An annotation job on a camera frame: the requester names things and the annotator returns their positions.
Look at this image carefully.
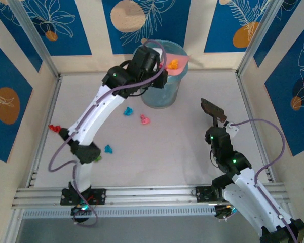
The dark bristle hand brush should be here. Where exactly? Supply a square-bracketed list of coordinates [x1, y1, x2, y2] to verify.
[200, 98, 228, 127]

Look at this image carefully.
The pink plastic dustpan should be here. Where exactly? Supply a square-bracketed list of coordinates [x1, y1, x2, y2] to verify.
[164, 52, 191, 76]

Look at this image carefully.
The trash bin with blue bag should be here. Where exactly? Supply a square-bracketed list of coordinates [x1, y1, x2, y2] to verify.
[133, 39, 189, 109]

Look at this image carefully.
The black controller board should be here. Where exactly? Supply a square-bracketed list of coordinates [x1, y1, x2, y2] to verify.
[70, 205, 92, 223]
[214, 204, 238, 220]

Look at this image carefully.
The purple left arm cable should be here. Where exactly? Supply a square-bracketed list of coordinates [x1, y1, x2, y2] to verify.
[48, 39, 168, 228]

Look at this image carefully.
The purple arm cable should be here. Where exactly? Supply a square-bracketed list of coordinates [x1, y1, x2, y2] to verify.
[48, 39, 168, 228]
[227, 118, 298, 243]

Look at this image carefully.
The aluminium table side rail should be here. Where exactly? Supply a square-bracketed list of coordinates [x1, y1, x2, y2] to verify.
[26, 74, 64, 189]
[235, 72, 278, 183]

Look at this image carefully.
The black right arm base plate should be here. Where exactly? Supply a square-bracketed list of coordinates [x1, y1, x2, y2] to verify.
[195, 186, 234, 203]

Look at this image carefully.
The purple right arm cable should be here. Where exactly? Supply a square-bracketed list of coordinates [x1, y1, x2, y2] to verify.
[227, 118, 298, 243]

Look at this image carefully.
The aluminium mounting rail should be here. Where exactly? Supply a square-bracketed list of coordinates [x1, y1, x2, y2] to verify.
[11, 182, 287, 210]

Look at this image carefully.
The grey slotted cable duct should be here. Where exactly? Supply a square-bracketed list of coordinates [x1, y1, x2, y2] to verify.
[21, 205, 217, 219]

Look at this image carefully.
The aluminium frame post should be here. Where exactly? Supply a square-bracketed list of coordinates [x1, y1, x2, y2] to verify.
[2, 209, 25, 243]
[8, 0, 61, 79]
[236, 0, 286, 78]

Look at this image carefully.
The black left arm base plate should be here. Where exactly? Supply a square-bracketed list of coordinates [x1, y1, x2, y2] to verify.
[60, 187, 107, 206]

